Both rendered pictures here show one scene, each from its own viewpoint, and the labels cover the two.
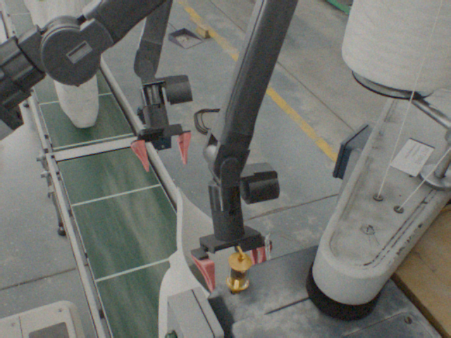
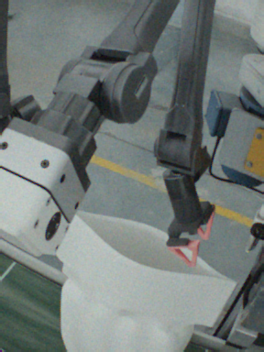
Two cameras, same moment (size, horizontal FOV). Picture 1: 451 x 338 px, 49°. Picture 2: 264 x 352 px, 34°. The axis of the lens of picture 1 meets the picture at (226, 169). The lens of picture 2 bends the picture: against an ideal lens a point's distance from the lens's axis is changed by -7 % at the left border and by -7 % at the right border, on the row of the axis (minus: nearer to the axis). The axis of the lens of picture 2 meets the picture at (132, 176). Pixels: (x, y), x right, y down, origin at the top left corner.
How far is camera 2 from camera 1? 0.60 m
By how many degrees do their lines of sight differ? 34
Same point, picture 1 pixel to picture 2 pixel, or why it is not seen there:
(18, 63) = (93, 117)
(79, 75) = (140, 110)
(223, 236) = (193, 216)
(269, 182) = (204, 156)
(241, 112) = (197, 104)
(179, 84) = (27, 104)
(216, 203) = (183, 191)
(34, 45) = (97, 93)
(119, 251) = not seen: outside the picture
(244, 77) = (197, 74)
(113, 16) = (146, 46)
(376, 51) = not seen: outside the picture
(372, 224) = not seen: outside the picture
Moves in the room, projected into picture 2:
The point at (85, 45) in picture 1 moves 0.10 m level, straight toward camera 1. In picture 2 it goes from (145, 78) to (214, 110)
